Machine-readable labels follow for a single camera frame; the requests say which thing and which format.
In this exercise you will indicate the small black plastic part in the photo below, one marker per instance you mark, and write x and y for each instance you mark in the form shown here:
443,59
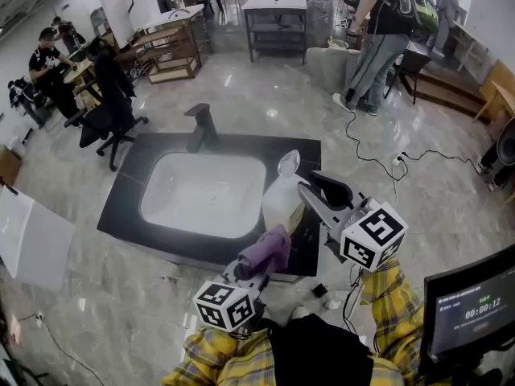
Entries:
320,290

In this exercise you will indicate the white soap pump bottle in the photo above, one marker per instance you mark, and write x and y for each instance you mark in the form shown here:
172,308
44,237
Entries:
281,203

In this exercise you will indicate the small white plastic part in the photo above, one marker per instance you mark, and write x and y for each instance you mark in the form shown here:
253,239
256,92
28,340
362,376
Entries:
332,304

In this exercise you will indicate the person's right forearm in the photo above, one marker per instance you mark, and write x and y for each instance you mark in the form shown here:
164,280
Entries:
392,308

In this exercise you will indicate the black green backpack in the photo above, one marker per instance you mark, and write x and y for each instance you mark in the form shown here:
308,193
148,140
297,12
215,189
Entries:
420,2

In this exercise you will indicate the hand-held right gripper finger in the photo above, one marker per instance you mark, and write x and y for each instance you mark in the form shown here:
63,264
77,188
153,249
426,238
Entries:
322,215
342,193

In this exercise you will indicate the cardboard box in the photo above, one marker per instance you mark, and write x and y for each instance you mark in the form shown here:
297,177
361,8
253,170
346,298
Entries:
10,165

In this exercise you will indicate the person's right shoe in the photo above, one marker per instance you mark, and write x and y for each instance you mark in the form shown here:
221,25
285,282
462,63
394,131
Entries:
299,312

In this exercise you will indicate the white counter chrome faucet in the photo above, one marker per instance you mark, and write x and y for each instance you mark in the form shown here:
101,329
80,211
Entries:
177,14

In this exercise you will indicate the white power strip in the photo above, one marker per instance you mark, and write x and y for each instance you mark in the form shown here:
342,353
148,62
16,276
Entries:
399,159
39,319

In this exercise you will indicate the black office chair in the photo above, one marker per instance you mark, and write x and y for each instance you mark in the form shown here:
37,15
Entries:
112,107

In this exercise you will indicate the dark sink vanity cabinet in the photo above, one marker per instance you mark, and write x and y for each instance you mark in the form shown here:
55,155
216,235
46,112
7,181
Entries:
128,203

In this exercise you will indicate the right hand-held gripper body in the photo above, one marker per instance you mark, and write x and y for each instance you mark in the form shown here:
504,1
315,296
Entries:
374,235

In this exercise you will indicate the wooden platform step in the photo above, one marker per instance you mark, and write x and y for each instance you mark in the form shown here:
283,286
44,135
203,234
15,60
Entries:
450,87

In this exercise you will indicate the white sink basin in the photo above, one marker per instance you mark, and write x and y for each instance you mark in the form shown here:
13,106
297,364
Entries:
201,195

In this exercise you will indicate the black faucet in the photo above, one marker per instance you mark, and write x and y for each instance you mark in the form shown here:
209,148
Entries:
203,129

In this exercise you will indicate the person's torso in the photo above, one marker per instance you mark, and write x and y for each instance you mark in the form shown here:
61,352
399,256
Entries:
318,356

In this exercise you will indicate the grey shelf table white top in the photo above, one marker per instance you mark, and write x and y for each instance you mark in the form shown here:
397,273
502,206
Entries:
273,4

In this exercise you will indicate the black grey backpack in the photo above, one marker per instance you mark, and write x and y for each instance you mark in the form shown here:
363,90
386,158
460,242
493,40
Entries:
507,143

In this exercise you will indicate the black monitor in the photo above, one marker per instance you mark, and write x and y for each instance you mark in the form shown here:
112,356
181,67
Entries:
475,308

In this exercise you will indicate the person's left forearm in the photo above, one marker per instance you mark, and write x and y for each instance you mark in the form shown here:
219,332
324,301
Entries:
201,356

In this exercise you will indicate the wooden shelf rack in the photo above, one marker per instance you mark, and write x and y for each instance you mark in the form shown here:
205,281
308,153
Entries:
169,54

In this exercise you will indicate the black wooden chair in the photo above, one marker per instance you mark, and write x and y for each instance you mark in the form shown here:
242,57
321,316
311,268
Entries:
414,60

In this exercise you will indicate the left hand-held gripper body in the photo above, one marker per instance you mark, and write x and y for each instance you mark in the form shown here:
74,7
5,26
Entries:
223,306

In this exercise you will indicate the purple grey cloth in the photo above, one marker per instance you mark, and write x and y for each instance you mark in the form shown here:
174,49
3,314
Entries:
267,247

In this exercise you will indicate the round wooden table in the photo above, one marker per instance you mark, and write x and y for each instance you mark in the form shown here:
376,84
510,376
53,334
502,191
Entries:
80,68

